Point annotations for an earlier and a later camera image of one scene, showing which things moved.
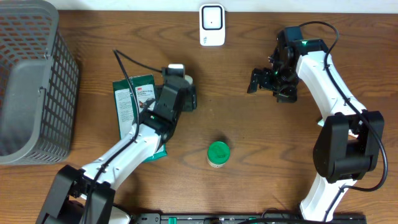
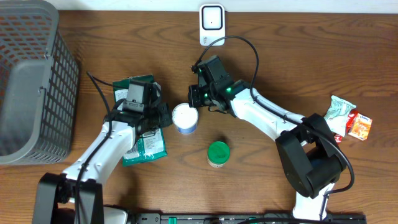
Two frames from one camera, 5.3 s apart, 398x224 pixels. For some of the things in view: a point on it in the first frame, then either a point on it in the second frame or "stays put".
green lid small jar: (217, 154) stays put
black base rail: (248, 218) stays put
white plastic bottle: (189, 79) to (185, 118)
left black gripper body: (191, 102) to (158, 117)
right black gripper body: (281, 83) to (203, 97)
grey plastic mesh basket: (38, 81) stays put
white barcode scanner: (212, 24) stays put
